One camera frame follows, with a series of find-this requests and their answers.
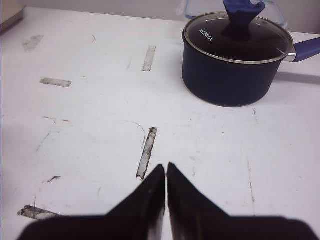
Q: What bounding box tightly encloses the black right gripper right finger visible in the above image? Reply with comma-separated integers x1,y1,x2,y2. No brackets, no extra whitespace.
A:
167,162,318,240

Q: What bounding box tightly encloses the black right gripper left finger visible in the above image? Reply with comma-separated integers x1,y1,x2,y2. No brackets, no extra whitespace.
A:
18,164,165,240

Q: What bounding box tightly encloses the dark blue saucepan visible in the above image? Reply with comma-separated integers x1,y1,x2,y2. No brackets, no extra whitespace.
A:
182,28,320,107

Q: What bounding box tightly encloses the clear blue-rimmed plastic container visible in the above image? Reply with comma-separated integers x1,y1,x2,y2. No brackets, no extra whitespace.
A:
175,0,288,29

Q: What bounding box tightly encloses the glass lid with blue knob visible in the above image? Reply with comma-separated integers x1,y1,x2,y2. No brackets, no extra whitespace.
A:
183,0,294,64

